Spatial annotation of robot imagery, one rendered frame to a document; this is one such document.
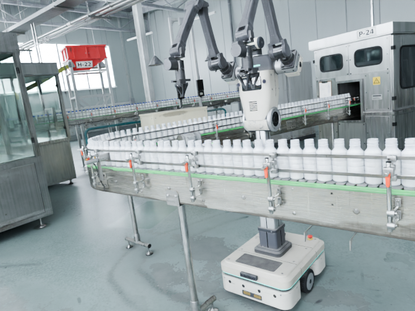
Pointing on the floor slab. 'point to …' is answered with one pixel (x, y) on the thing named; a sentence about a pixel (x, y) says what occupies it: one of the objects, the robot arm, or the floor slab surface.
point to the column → (143, 52)
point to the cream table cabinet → (179, 115)
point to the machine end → (371, 81)
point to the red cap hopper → (86, 62)
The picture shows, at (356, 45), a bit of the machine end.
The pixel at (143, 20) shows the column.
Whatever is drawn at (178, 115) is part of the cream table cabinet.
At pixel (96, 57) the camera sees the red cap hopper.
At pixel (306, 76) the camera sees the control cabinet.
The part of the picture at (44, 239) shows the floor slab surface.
